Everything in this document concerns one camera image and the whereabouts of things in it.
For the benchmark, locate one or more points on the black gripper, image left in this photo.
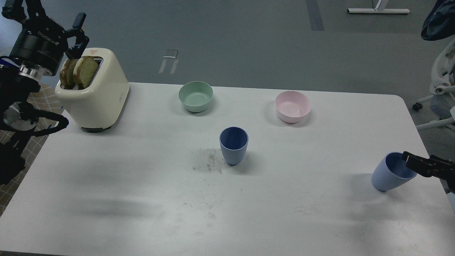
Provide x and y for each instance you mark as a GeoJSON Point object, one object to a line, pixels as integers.
{"type": "Point", "coordinates": [41, 41]}

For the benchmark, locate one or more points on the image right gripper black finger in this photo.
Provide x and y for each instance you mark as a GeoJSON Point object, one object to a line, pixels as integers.
{"type": "Point", "coordinates": [431, 167]}

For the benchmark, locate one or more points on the light blue cup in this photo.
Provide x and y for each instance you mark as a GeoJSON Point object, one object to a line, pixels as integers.
{"type": "Point", "coordinates": [391, 172]}

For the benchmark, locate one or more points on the dark blue cup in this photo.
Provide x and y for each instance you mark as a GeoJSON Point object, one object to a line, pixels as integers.
{"type": "Point", "coordinates": [233, 144]}

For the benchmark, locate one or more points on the toast slice inner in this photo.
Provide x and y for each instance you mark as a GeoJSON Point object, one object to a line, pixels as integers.
{"type": "Point", "coordinates": [84, 71]}

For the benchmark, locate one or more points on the toast slice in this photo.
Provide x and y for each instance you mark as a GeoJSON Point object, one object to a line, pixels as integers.
{"type": "Point", "coordinates": [66, 74]}
{"type": "Point", "coordinates": [84, 71]}

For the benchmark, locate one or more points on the toast slice outer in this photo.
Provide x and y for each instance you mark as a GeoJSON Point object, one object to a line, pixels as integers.
{"type": "Point", "coordinates": [66, 74]}

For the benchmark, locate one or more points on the white office chair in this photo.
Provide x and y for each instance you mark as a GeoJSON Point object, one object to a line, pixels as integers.
{"type": "Point", "coordinates": [441, 90]}

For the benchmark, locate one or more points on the cream toaster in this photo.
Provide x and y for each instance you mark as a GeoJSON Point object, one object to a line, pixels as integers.
{"type": "Point", "coordinates": [97, 107]}

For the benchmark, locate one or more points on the dark cloth on chair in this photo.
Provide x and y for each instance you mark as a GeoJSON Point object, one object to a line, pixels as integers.
{"type": "Point", "coordinates": [440, 22]}

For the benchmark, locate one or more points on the pink bowl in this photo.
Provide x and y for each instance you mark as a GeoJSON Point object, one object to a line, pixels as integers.
{"type": "Point", "coordinates": [292, 106]}

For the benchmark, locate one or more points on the green bowl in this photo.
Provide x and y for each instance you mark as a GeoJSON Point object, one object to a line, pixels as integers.
{"type": "Point", "coordinates": [196, 96]}

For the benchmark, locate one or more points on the white desk leg base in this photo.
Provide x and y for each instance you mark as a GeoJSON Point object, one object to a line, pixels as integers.
{"type": "Point", "coordinates": [379, 8]}

